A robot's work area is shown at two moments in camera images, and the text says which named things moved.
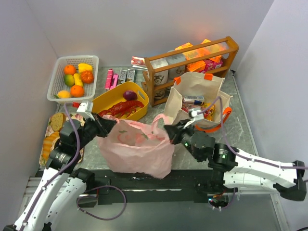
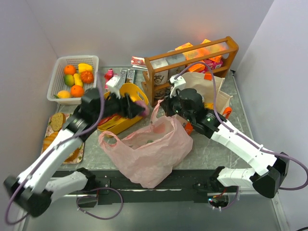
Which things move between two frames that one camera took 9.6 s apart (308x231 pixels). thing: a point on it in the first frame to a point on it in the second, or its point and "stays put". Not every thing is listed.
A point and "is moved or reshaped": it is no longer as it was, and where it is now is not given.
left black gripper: [101, 124] to [128, 107]
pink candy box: [111, 79] stays put
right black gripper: [176, 133] to [167, 107]
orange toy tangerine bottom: [77, 91] stays put
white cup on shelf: [160, 78] stays put
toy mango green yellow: [69, 80] stays put
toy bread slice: [57, 121] stays put
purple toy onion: [130, 95] is moved or reshaped
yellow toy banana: [77, 80] stays put
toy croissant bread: [47, 142] stays put
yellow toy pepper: [84, 67] stays put
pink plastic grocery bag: [131, 147] is moved or reshaped
